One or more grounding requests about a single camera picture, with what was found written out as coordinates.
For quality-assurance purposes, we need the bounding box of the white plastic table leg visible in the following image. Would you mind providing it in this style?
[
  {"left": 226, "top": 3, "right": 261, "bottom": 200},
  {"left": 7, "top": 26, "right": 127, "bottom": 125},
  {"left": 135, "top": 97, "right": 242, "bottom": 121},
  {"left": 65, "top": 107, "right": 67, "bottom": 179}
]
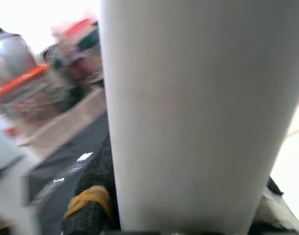
[{"left": 99, "top": 0, "right": 299, "bottom": 235}]

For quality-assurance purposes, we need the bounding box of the shiny black bag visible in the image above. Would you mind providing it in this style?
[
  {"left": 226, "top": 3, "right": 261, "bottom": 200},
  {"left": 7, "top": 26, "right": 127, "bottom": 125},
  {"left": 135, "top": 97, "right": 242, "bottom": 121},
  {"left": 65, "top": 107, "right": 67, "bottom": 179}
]
[{"left": 41, "top": 44, "right": 104, "bottom": 114}]

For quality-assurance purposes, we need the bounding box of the orange plastic bin lid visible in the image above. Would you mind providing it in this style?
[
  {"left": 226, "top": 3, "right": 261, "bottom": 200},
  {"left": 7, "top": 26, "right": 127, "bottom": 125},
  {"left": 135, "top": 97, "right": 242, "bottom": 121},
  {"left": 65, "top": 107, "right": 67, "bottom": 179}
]
[{"left": 0, "top": 64, "right": 49, "bottom": 104}]

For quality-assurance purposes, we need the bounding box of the beige cloth covered table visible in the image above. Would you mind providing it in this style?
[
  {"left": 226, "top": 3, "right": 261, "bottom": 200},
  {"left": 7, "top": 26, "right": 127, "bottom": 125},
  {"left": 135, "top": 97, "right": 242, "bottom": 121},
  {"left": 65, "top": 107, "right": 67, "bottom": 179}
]
[{"left": 18, "top": 87, "right": 109, "bottom": 153}]

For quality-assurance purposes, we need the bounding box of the steel cooking pot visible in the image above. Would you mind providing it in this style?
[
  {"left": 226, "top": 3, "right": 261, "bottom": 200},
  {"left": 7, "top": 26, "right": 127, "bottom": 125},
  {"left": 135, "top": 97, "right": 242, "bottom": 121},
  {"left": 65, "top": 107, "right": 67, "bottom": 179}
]
[{"left": 0, "top": 33, "right": 39, "bottom": 86}]

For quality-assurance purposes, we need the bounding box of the green round pot lid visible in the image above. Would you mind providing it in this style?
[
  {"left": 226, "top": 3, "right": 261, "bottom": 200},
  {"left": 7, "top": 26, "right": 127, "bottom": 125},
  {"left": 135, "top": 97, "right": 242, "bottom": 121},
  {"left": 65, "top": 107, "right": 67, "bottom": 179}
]
[{"left": 77, "top": 21, "right": 100, "bottom": 50}]

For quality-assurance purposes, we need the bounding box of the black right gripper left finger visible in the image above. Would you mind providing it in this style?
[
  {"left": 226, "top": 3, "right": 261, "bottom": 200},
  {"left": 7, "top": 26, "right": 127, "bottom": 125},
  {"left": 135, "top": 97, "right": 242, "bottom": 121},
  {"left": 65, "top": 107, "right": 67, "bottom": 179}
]
[{"left": 60, "top": 133, "right": 121, "bottom": 235}]

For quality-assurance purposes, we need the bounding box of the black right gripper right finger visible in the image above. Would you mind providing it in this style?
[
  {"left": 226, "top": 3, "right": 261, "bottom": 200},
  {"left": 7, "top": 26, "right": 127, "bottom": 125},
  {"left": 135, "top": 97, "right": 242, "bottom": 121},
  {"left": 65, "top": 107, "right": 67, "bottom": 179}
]
[{"left": 254, "top": 175, "right": 299, "bottom": 235}]

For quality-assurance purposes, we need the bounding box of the yellow rubber band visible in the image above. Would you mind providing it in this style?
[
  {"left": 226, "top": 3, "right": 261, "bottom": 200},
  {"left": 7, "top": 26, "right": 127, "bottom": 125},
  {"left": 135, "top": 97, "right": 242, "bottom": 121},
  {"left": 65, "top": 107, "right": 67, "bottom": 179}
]
[{"left": 64, "top": 185, "right": 111, "bottom": 219}]

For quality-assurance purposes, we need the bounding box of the pink plastic container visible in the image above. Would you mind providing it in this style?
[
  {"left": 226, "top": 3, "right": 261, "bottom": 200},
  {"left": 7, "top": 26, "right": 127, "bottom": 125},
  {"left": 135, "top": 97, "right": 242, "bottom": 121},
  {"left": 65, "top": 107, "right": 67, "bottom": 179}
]
[{"left": 65, "top": 18, "right": 99, "bottom": 38}]

